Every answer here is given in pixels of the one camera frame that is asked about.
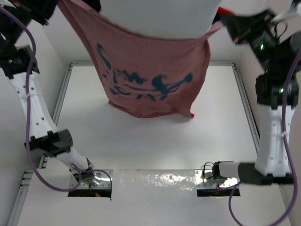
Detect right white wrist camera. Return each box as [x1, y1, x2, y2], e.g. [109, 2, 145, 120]
[271, 0, 301, 24]

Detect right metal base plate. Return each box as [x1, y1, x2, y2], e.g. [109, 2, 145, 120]
[195, 169, 238, 189]

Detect aluminium table frame rail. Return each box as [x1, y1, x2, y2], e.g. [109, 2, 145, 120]
[7, 61, 280, 226]

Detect red patterned pillowcase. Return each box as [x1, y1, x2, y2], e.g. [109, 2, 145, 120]
[58, 0, 230, 118]

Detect white pillow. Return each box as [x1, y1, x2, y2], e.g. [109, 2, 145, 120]
[100, 0, 221, 39]

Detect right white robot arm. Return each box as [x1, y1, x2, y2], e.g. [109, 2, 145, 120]
[212, 9, 301, 185]

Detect metal base plate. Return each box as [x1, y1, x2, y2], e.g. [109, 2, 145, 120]
[77, 170, 113, 189]
[195, 169, 238, 189]

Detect white front cover board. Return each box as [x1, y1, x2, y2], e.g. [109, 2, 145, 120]
[18, 170, 285, 226]

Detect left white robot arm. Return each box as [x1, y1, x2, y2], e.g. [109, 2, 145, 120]
[0, 0, 96, 186]

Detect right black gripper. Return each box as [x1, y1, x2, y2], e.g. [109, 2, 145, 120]
[223, 5, 281, 72]

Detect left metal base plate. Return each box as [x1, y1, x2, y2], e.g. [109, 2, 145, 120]
[77, 170, 113, 189]

